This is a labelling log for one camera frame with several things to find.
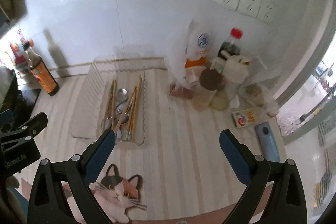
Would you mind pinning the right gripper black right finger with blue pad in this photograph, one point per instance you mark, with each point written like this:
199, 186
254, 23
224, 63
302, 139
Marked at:
251, 170

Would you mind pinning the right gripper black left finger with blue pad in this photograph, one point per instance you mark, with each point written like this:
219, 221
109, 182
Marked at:
82, 170

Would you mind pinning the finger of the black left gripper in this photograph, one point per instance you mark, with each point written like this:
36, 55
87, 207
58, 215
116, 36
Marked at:
31, 128

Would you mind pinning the wooden chopstick with white label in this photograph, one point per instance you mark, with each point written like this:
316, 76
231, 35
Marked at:
135, 110

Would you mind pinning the blue smartphone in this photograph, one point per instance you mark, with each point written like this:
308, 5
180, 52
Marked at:
267, 142

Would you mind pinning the red white card packet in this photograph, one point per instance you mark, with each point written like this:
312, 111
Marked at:
243, 118

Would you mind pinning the dark soy sauce bottle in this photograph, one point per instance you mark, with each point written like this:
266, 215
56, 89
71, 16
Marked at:
40, 71

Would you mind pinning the clear plastic utensil tray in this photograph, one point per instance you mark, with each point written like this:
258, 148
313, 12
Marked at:
92, 111

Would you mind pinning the crumpled clear plastic bag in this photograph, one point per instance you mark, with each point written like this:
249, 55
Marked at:
256, 88

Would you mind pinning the metal spoon in tray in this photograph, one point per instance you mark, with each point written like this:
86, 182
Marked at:
121, 95

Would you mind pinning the thin wooden chopstick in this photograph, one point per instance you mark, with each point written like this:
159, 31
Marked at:
113, 102

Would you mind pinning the wooden chopstick with worn tip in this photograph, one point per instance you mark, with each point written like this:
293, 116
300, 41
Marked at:
131, 117

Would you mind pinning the brown lid glass jar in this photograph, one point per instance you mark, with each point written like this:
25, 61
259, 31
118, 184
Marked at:
209, 82

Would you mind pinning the white lid oil dispenser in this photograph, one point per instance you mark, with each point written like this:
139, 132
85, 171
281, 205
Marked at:
234, 68

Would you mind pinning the white orange bag in plastic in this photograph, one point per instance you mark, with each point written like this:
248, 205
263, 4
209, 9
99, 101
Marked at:
186, 54

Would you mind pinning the red cap dark bottle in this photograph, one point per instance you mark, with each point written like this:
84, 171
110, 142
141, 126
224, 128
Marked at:
231, 44

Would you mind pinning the triple white wall socket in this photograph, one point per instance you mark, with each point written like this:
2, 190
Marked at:
263, 10

